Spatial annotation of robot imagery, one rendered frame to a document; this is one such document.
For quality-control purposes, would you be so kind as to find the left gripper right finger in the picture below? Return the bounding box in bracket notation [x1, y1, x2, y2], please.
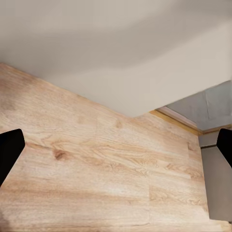
[216, 128, 232, 167]

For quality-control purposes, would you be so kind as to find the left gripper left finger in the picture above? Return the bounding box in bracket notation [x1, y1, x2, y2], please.
[0, 129, 25, 186]

